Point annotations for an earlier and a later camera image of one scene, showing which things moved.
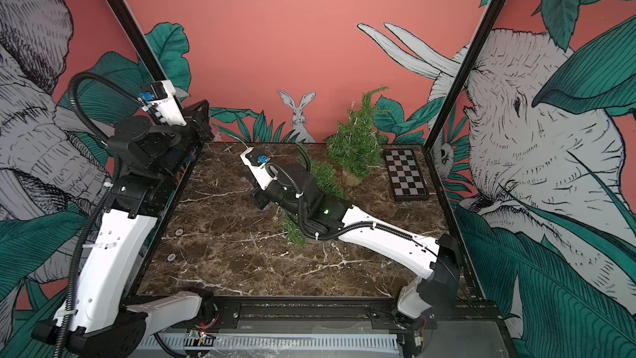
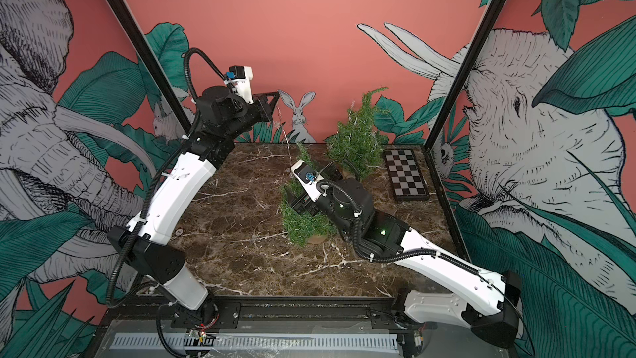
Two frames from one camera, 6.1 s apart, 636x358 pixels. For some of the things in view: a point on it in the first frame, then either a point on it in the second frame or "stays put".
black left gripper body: (201, 134) to (258, 113)
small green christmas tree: (358, 144) stays put
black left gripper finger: (200, 108) to (265, 94)
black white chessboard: (407, 177) stays put
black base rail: (341, 314) stays put
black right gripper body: (263, 200) to (309, 206)
